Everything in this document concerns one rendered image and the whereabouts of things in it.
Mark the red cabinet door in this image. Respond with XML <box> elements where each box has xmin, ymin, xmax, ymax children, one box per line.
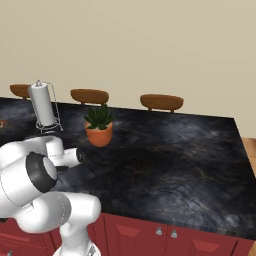
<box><xmin>164</xmin><ymin>225</ymin><xmax>256</xmax><ymax>256</ymax></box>
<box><xmin>102</xmin><ymin>213</ymin><xmax>170</xmax><ymax>256</ymax></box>

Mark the red cabinet drawer front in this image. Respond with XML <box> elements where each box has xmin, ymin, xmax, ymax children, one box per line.
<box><xmin>0</xmin><ymin>218</ymin><xmax>63</xmax><ymax>256</ymax></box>

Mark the terracotta plant pot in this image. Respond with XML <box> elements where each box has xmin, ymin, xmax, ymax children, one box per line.
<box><xmin>84</xmin><ymin>120</ymin><xmax>114</xmax><ymax>148</ymax></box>

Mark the green succulent plant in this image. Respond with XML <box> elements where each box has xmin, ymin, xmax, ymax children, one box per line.
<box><xmin>83</xmin><ymin>103</ymin><xmax>115</xmax><ymax>131</ymax></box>

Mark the brown wooden stool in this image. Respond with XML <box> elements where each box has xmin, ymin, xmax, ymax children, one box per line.
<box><xmin>69</xmin><ymin>88</ymin><xmax>110</xmax><ymax>106</ymax></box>
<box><xmin>139</xmin><ymin>93</ymin><xmax>185</xmax><ymax>114</ymax></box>
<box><xmin>9</xmin><ymin>83</ymin><xmax>33</xmax><ymax>101</ymax></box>

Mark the white paper towel roll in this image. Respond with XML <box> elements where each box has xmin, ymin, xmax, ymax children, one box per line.
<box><xmin>27</xmin><ymin>81</ymin><xmax>56</xmax><ymax>128</ymax></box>

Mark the wire paper towel stand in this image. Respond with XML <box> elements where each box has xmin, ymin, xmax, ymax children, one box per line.
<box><xmin>34</xmin><ymin>79</ymin><xmax>64</xmax><ymax>135</ymax></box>

